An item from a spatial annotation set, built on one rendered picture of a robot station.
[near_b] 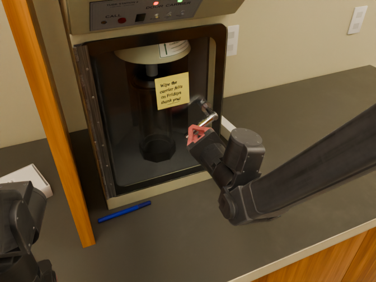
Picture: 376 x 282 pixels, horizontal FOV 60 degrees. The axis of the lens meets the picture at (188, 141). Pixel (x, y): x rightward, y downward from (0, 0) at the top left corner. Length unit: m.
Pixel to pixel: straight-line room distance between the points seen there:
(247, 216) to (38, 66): 0.40
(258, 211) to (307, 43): 1.10
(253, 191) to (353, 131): 0.20
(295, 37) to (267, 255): 0.94
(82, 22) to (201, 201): 0.54
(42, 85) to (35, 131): 0.67
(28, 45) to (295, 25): 1.11
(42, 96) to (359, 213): 0.80
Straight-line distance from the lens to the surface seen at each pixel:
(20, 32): 0.54
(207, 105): 0.77
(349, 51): 1.74
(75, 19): 0.57
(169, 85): 0.71
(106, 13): 0.56
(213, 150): 0.65
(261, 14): 1.33
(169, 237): 0.82
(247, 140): 0.57
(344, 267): 1.22
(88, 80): 0.66
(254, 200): 0.52
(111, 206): 0.89
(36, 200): 0.47
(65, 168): 0.66
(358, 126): 0.38
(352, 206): 0.99
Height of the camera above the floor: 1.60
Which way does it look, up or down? 38 degrees down
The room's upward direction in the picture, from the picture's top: straight up
